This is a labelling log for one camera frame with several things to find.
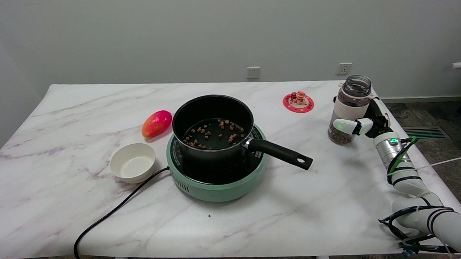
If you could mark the floor vent grille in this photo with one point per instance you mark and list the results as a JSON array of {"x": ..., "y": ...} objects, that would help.
[{"x": 426, "y": 133}]

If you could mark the green induction cooker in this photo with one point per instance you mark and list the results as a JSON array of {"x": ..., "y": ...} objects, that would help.
[{"x": 221, "y": 187}]

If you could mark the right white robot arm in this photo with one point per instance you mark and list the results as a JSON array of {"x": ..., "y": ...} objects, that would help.
[{"x": 416, "y": 184}]

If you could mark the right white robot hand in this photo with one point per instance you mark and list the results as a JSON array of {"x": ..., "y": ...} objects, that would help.
[{"x": 376, "y": 120}]

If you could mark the brown food pieces in saucepan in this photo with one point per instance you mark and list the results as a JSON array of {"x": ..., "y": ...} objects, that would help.
[{"x": 215, "y": 134}]

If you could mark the red orange mango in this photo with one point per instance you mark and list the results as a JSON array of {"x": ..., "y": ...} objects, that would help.
[{"x": 156, "y": 123}]

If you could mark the white bowl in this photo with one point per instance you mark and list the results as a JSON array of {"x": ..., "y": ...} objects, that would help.
[{"x": 132, "y": 163}]

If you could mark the red coaster with figurines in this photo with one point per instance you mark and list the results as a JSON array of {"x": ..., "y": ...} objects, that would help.
[{"x": 298, "y": 101}]

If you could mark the white wall outlet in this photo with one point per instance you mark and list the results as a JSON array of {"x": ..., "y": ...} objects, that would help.
[
  {"x": 253, "y": 72},
  {"x": 343, "y": 68}
]

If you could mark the clear bottle with beige band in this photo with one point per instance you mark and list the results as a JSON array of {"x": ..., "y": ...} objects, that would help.
[{"x": 352, "y": 95}]

